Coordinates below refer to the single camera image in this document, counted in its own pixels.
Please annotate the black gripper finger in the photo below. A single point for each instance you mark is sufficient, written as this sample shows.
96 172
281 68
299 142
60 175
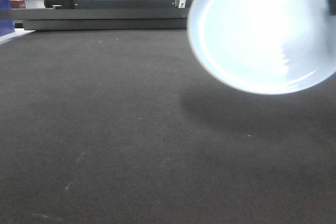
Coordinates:
331 7

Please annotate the light blue round tray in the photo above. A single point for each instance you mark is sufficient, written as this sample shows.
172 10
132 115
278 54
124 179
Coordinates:
264 46

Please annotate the red box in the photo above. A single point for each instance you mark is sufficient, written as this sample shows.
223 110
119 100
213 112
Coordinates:
18 4

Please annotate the blue plastic crate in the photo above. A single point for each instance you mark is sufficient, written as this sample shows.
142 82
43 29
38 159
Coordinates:
7 24

